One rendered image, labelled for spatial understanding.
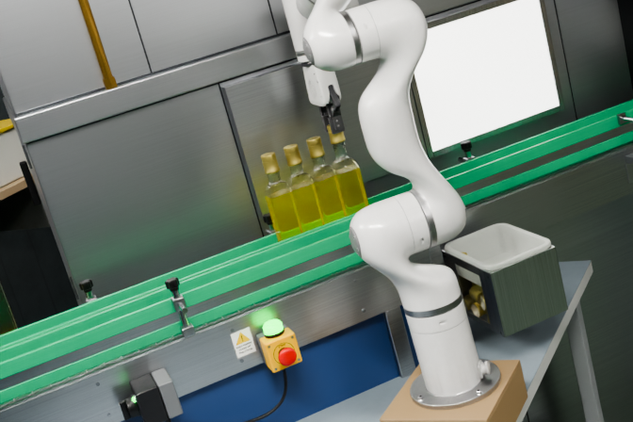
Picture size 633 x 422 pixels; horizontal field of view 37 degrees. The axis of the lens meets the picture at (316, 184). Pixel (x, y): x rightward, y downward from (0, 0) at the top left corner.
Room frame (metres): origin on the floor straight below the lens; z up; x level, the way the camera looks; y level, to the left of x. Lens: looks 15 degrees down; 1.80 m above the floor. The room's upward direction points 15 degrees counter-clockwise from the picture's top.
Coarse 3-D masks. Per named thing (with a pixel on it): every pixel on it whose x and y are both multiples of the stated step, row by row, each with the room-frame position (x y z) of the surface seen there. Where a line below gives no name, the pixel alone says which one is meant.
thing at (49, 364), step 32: (288, 256) 1.95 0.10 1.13; (320, 256) 1.98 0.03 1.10; (352, 256) 1.99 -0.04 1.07; (224, 288) 1.91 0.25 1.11; (256, 288) 1.93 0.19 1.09; (288, 288) 1.95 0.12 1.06; (128, 320) 1.84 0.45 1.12; (160, 320) 1.86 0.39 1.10; (192, 320) 1.88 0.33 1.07; (32, 352) 1.78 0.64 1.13; (64, 352) 1.80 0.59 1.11; (96, 352) 1.82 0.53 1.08; (128, 352) 1.84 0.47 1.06; (0, 384) 1.76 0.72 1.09; (32, 384) 1.78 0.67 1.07
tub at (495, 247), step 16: (496, 224) 2.12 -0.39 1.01; (464, 240) 2.09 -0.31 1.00; (480, 240) 2.10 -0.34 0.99; (496, 240) 2.11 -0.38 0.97; (512, 240) 2.07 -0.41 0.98; (528, 240) 2.00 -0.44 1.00; (544, 240) 1.94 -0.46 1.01; (464, 256) 1.97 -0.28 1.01; (480, 256) 2.09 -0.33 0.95; (496, 256) 2.10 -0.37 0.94; (512, 256) 2.07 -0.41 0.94; (528, 256) 1.91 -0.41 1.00
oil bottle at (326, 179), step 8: (320, 168) 2.12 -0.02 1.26; (328, 168) 2.12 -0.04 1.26; (312, 176) 2.12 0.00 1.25; (320, 176) 2.10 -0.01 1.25; (328, 176) 2.11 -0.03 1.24; (336, 176) 2.11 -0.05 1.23; (320, 184) 2.10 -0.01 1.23; (328, 184) 2.11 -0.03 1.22; (336, 184) 2.11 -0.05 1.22; (320, 192) 2.10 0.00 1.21; (328, 192) 2.10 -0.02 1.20; (336, 192) 2.11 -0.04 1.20; (320, 200) 2.10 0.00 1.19; (328, 200) 2.10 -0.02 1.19; (336, 200) 2.11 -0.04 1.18; (328, 208) 2.10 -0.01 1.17; (336, 208) 2.11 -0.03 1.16; (344, 208) 2.11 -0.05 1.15; (328, 216) 2.10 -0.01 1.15; (336, 216) 2.11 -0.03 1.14; (344, 216) 2.11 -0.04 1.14
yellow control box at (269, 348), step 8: (288, 328) 1.88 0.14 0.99; (256, 336) 1.89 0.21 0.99; (264, 336) 1.88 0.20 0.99; (280, 336) 1.85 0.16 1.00; (288, 336) 1.85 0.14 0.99; (264, 344) 1.84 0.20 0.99; (272, 344) 1.84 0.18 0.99; (280, 344) 1.84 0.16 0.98; (288, 344) 1.85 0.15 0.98; (296, 344) 1.85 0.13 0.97; (264, 352) 1.86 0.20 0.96; (272, 352) 1.83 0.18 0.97; (296, 352) 1.85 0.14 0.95; (264, 360) 1.88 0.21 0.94; (272, 360) 1.83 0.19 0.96; (296, 360) 1.85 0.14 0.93; (272, 368) 1.83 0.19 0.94; (280, 368) 1.84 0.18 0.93
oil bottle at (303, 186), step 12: (288, 180) 2.12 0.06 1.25; (300, 180) 2.09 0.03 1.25; (312, 180) 2.10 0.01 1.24; (300, 192) 2.09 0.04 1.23; (312, 192) 2.09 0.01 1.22; (300, 204) 2.08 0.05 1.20; (312, 204) 2.09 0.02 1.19; (300, 216) 2.09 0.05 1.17; (312, 216) 2.09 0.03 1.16; (312, 228) 2.09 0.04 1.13
